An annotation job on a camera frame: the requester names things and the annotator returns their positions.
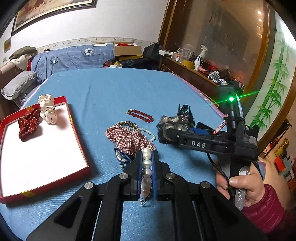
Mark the grey black lace scrunchie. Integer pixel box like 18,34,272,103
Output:
157,104,195,144

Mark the large white pearl bracelet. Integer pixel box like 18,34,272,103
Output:
138,147,153,207

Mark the dark red polka-dot scrunchie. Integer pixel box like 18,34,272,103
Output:
18,108,41,141

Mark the white cherry print scrunchie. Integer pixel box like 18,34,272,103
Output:
38,94,58,125

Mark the person's right hand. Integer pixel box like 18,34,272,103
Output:
216,164,265,207

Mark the red white plaid scrunchie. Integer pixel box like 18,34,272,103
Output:
105,124,156,156

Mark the blue striped hair band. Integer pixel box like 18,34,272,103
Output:
114,148,134,164

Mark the wooden sideboard shelf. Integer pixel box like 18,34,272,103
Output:
160,56,235,103

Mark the yellow container on shelf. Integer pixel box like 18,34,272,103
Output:
182,59,195,69

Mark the red shallow cardboard box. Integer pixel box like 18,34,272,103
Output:
1,96,90,204

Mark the white spray bottle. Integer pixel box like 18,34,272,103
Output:
194,45,208,71

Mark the blue bed cover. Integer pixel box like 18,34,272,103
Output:
1,68,222,240

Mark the brown cardboard box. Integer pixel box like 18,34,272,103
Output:
114,42,142,56

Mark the brown sofa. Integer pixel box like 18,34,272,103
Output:
1,62,22,121

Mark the blue checked quilt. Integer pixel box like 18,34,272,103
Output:
31,43,114,85

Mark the grey pillow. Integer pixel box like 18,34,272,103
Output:
1,71,37,100

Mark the framed horse painting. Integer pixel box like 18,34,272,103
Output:
11,0,97,36

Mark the small white pearl necklace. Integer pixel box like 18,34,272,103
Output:
138,127,157,142

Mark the red bead bracelet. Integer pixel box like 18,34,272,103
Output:
125,108,155,123

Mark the small framed wall picture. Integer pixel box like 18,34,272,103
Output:
4,37,11,53

